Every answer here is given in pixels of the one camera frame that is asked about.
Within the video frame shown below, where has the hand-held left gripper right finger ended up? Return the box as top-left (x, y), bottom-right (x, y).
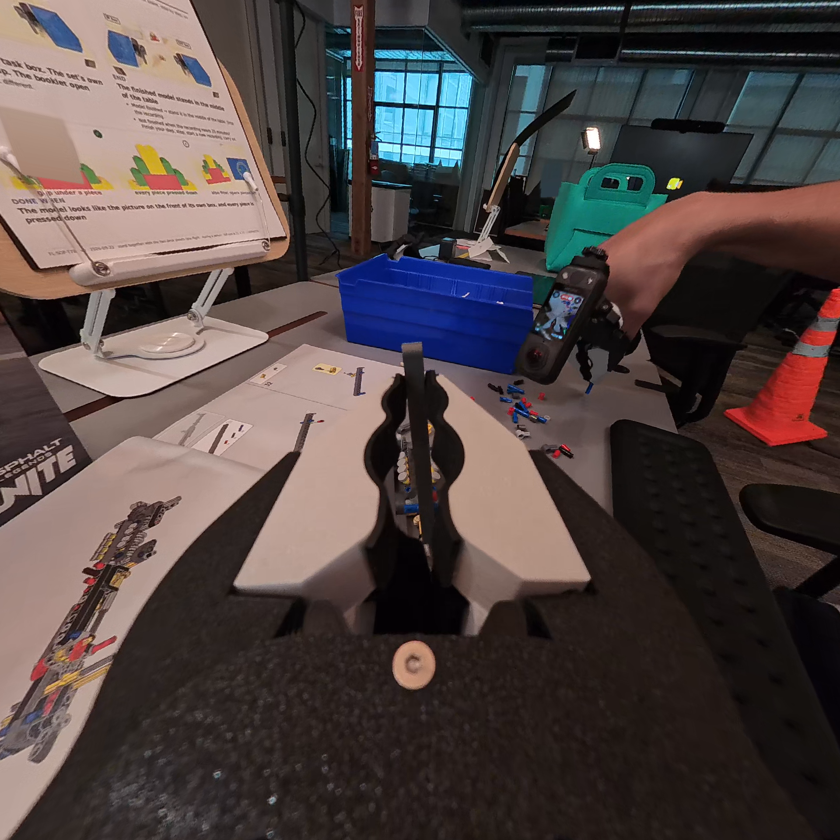
top-left (425, 371), bottom-right (592, 636)

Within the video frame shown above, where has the white book stand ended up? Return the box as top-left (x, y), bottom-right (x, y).
top-left (0, 0), bottom-right (291, 399)

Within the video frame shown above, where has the grey lego car chassis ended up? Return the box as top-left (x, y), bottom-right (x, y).
top-left (392, 420), bottom-right (455, 527)

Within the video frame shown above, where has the blue storage bin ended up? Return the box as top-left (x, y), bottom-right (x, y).
top-left (336, 254), bottom-right (535, 375)

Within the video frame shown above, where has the large paned window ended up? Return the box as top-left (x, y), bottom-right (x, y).
top-left (373, 68), bottom-right (474, 165)

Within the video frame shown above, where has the black tripod pole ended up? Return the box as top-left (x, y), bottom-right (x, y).
top-left (278, 0), bottom-right (310, 283)

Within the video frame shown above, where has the yellow car lego box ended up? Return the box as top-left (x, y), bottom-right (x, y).
top-left (0, 357), bottom-right (93, 527)

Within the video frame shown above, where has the teal felt bag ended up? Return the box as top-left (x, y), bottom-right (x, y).
top-left (545, 164), bottom-right (670, 274)

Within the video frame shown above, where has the black cable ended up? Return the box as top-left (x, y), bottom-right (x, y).
top-left (295, 39), bottom-right (343, 258)

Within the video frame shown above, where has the black chair armrest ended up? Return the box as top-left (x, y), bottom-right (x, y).
top-left (739, 483), bottom-right (840, 599)

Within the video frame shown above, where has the curved wooden desk lamp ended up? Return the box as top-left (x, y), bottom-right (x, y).
top-left (459, 90), bottom-right (578, 263)

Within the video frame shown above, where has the person's right forearm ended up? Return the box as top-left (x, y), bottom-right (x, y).
top-left (656, 180), bottom-right (840, 296)

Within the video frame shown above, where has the pile of small lego pins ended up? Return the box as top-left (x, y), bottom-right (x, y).
top-left (487, 379), bottom-right (576, 460)

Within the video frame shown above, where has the dark wall screen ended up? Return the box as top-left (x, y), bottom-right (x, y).
top-left (610, 124), bottom-right (755, 195)

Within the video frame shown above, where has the orange traffic cone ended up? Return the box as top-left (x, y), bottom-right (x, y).
top-left (724, 289), bottom-right (840, 448)

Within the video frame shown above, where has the silver air duct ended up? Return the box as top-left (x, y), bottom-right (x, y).
top-left (459, 0), bottom-right (840, 67)

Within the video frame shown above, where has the brick picture instruction sheet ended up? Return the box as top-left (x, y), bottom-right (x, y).
top-left (0, 0), bottom-right (288, 270)

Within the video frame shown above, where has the black mesh office chair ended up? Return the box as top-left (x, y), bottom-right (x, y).
top-left (640, 252), bottom-right (796, 429)

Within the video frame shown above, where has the person's right hand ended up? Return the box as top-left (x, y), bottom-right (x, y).
top-left (597, 196), bottom-right (688, 333)

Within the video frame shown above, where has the long dark grey lego beam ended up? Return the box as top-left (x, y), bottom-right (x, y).
top-left (401, 342), bottom-right (448, 573)

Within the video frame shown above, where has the wooden post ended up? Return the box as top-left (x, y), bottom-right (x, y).
top-left (350, 0), bottom-right (377, 257)

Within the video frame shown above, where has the open lego instruction booklet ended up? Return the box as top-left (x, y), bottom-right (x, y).
top-left (0, 344), bottom-right (409, 834)

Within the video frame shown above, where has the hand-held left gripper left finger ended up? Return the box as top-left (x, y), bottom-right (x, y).
top-left (234, 374), bottom-right (406, 636)

